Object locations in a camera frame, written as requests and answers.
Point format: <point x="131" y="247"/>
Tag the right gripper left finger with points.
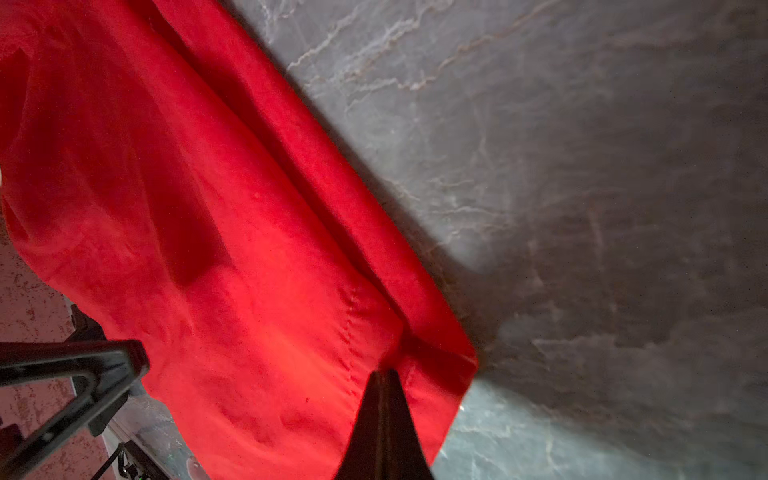
<point x="363" y="456"/>

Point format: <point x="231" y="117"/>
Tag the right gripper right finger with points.
<point x="401" y="453"/>

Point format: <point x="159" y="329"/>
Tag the red shorts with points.
<point x="161" y="173"/>

